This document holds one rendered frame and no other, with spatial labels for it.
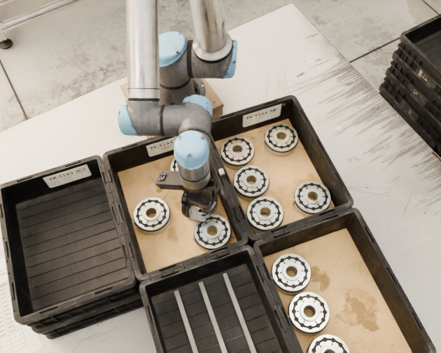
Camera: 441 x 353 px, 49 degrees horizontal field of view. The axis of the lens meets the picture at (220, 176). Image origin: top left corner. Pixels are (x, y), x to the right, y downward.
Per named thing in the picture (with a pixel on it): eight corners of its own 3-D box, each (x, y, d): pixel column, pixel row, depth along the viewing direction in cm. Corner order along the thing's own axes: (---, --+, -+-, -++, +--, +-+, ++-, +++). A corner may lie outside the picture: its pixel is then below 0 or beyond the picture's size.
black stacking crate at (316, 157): (203, 144, 151) (201, 123, 141) (290, 117, 155) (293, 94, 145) (249, 257, 133) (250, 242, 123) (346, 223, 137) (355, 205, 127)
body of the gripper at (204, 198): (209, 218, 126) (207, 197, 115) (180, 206, 128) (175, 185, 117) (221, 194, 129) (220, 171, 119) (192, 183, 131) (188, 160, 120)
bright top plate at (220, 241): (189, 222, 133) (188, 221, 133) (222, 210, 135) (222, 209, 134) (201, 254, 129) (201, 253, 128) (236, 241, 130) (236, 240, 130)
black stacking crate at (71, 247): (12, 204, 142) (-4, 187, 133) (109, 174, 147) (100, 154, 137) (33, 334, 124) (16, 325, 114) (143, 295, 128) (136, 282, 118)
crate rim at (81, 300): (-2, 190, 134) (-6, 185, 132) (102, 157, 138) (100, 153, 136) (18, 327, 116) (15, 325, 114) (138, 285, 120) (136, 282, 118)
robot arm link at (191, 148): (210, 126, 107) (206, 159, 102) (211, 153, 116) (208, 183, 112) (174, 125, 107) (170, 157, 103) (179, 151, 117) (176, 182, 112)
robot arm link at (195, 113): (166, 92, 114) (159, 129, 109) (212, 92, 113) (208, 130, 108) (171, 111, 121) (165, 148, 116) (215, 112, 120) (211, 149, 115)
